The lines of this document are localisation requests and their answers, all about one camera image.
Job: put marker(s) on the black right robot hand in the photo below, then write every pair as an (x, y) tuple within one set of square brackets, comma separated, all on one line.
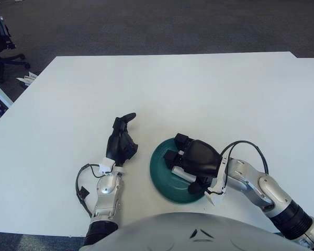
[(201, 159)]

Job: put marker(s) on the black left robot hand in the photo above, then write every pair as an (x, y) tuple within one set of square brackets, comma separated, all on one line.
[(117, 146)]

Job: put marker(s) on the white charger block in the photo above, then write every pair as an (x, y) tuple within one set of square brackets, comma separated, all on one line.
[(180, 172)]

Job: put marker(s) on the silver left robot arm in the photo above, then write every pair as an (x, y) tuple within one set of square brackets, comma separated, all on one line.
[(107, 193)]

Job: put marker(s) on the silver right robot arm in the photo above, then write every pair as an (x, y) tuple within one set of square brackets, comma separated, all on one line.
[(264, 188)]

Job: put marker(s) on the green ribbed round plate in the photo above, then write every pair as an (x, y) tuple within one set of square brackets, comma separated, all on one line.
[(162, 177)]

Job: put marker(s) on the grey robot torso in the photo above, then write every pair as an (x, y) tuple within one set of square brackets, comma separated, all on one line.
[(188, 235)]

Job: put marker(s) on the white paper scraps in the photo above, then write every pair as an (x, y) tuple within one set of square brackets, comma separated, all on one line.
[(27, 78)]

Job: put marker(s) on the black office chair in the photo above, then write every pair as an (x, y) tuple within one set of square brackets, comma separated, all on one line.
[(0, 36)]

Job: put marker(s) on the white furniture frame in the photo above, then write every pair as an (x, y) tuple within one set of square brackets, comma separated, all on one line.
[(0, 92)]

